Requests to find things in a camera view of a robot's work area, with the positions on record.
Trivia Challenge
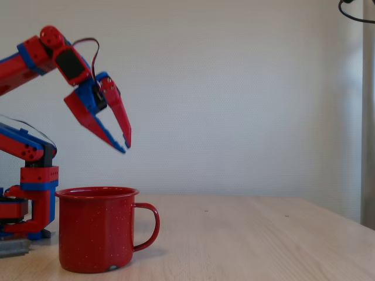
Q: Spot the red speckled enamel mug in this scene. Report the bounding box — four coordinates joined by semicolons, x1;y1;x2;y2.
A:
54;186;161;274

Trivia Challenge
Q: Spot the grey curtain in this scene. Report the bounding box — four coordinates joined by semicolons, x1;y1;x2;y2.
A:
360;0;375;232

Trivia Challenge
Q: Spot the black red white servo cable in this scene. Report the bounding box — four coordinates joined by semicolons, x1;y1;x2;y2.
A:
71;37;101;80
0;115;57;152

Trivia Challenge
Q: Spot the grey taped base plate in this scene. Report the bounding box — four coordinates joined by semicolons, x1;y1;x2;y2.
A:
0;229;56;259

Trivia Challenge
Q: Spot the thin black hanging cable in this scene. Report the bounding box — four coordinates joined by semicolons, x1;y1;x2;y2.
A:
338;0;375;24

